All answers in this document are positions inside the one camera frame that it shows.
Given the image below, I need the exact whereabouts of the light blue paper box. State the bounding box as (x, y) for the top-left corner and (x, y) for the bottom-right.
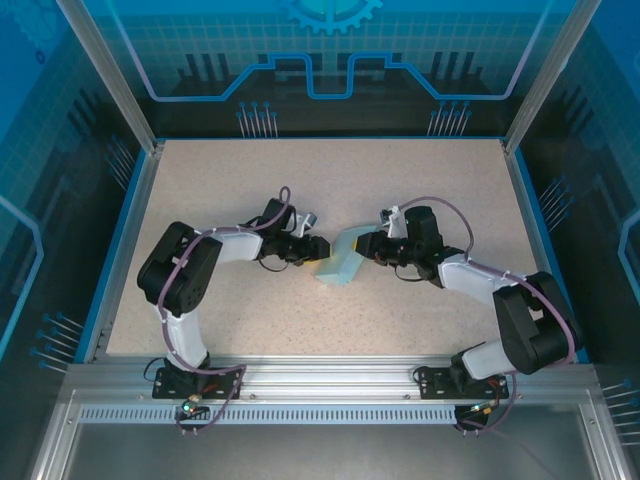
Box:
(313, 224), (375, 290)

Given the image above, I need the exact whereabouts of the steel shelf panel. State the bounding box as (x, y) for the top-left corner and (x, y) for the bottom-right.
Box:
(29, 389), (619, 480)

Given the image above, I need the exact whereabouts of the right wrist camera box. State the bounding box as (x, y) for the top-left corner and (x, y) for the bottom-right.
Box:
(378, 204), (405, 239)

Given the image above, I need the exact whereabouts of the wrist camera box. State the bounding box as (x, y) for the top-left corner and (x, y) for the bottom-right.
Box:
(378, 204), (405, 239)
(293, 211), (321, 239)

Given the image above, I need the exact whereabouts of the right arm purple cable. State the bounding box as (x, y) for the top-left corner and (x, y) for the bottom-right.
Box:
(392, 197), (576, 436)

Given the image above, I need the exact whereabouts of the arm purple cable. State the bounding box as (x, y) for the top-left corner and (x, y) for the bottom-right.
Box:
(392, 197), (576, 436)
(157, 185), (293, 436)

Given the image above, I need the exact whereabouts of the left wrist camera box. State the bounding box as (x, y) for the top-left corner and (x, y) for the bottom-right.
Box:
(293, 211), (321, 239)

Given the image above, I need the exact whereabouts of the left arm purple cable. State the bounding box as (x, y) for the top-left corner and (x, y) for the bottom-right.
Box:
(157, 185), (293, 436)

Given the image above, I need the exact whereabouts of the aluminium side rail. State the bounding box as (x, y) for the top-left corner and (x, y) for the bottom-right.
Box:
(503, 142), (572, 364)
(92, 142), (166, 364)

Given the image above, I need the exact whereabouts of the aluminium mounting rail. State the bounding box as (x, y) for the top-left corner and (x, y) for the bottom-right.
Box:
(64, 355), (599, 401)

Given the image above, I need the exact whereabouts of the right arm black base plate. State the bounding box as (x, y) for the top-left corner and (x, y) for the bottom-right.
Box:
(417, 367), (511, 401)

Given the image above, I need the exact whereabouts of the slotted grey cable duct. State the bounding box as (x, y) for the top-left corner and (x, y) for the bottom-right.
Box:
(77, 405), (459, 426)

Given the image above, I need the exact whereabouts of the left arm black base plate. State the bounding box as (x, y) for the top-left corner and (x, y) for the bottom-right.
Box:
(152, 367), (245, 401)

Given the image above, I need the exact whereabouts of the aluminium frame post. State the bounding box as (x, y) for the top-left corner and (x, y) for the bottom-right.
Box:
(502, 0), (590, 154)
(54, 0), (166, 154)

